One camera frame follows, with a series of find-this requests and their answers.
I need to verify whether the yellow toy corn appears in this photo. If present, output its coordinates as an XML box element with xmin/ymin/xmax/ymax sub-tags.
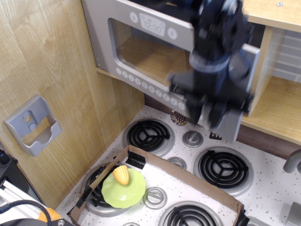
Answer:
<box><xmin>112</xmin><ymin>165</ymin><xmax>129</xmax><ymax>186</ymax></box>

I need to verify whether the black equipment at left edge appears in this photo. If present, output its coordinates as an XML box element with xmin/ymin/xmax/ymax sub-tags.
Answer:
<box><xmin>0</xmin><ymin>149</ymin><xmax>29</xmax><ymax>194</ymax></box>

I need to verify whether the back right black burner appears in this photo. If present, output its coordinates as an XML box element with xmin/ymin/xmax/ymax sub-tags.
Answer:
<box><xmin>196</xmin><ymin>150</ymin><xmax>249</xmax><ymax>189</ymax></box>

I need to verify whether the grey back stove knob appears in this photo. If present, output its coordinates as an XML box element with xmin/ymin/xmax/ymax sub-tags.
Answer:
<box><xmin>182</xmin><ymin>131</ymin><xmax>204</xmax><ymax>148</ymax></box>

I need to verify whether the hanging toy strainer spoon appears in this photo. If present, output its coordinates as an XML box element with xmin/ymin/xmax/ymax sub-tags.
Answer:
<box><xmin>170</xmin><ymin>111</ymin><xmax>188</xmax><ymax>126</ymax></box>

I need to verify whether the front right black burner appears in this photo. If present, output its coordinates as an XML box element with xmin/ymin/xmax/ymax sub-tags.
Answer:
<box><xmin>167</xmin><ymin>204</ymin><xmax>217</xmax><ymax>226</ymax></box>

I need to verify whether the grey stove knob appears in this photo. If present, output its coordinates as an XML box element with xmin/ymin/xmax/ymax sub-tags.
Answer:
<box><xmin>143</xmin><ymin>187</ymin><xmax>167</xmax><ymax>210</ymax></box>
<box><xmin>167</xmin><ymin>157</ymin><xmax>187</xmax><ymax>170</ymax></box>
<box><xmin>182</xmin><ymin>131</ymin><xmax>204</xmax><ymax>148</ymax></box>

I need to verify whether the brown cardboard box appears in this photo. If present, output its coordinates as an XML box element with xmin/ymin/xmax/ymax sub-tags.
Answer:
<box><xmin>61</xmin><ymin>147</ymin><xmax>250</xmax><ymax>226</ymax></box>

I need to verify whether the black braided cable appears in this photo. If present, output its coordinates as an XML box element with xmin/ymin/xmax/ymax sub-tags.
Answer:
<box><xmin>0</xmin><ymin>199</ymin><xmax>52</xmax><ymax>226</ymax></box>

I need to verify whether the grey toy microwave door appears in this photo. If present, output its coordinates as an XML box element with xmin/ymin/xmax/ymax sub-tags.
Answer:
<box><xmin>82</xmin><ymin>0</ymin><xmax>260</xmax><ymax>142</ymax></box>

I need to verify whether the back left black burner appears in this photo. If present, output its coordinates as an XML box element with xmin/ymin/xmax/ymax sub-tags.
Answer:
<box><xmin>126</xmin><ymin>120</ymin><xmax>171</xmax><ymax>152</ymax></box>

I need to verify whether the grey toy faucet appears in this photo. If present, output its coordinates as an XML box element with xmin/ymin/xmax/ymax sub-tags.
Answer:
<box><xmin>283</xmin><ymin>149</ymin><xmax>301</xmax><ymax>173</ymax></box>

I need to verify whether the hanging black toy spatula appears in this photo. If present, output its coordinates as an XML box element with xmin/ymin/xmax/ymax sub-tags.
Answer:
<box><xmin>209</xmin><ymin>132</ymin><xmax>222</xmax><ymax>140</ymax></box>

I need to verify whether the green toy plate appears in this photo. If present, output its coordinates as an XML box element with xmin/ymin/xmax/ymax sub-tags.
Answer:
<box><xmin>101</xmin><ymin>169</ymin><xmax>146</xmax><ymax>209</ymax></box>

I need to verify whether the grey wall phone holder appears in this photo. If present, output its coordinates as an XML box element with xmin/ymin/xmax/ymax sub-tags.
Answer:
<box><xmin>4</xmin><ymin>95</ymin><xmax>62</xmax><ymax>157</ymax></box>

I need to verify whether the grey middle stove knob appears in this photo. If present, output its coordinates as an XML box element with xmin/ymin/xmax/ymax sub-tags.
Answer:
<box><xmin>167</xmin><ymin>157</ymin><xmax>187</xmax><ymax>170</ymax></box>

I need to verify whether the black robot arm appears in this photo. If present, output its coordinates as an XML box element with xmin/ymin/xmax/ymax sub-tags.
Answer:
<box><xmin>139</xmin><ymin>0</ymin><xmax>253</xmax><ymax>129</ymax></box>

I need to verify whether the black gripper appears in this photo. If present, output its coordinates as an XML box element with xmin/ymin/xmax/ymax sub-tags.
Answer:
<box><xmin>167</xmin><ymin>58</ymin><xmax>253</xmax><ymax>129</ymax></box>

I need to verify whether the grey front stove knob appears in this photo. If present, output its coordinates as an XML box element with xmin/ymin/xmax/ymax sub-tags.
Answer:
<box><xmin>143</xmin><ymin>187</ymin><xmax>167</xmax><ymax>210</ymax></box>

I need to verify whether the wooden shelf unit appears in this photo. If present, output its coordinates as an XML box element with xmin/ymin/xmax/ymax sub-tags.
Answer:
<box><xmin>240</xmin><ymin>0</ymin><xmax>301</xmax><ymax>144</ymax></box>

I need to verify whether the orange object bottom left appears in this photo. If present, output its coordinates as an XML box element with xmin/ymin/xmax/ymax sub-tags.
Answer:
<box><xmin>38</xmin><ymin>208</ymin><xmax>62</xmax><ymax>223</ymax></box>

